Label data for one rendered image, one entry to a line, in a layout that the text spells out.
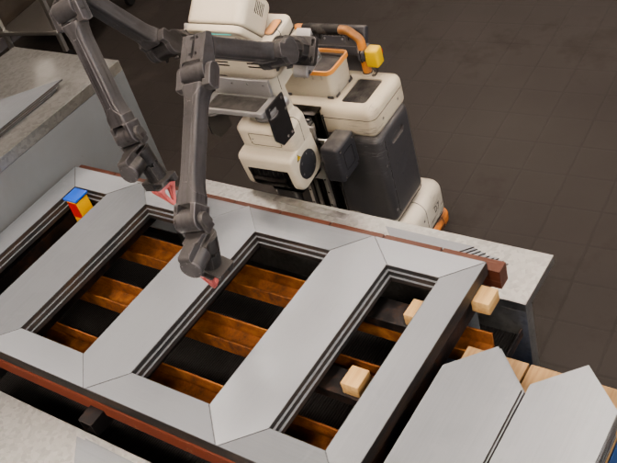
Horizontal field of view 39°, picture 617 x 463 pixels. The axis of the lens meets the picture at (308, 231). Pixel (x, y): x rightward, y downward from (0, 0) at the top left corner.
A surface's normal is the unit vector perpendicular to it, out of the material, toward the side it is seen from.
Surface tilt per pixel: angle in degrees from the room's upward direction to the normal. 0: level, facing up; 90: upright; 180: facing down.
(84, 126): 90
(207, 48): 79
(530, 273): 0
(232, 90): 90
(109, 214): 0
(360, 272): 0
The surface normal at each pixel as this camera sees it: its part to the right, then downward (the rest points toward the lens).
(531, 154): -0.24, -0.74
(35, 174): 0.81, 0.20
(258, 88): -0.47, 0.65
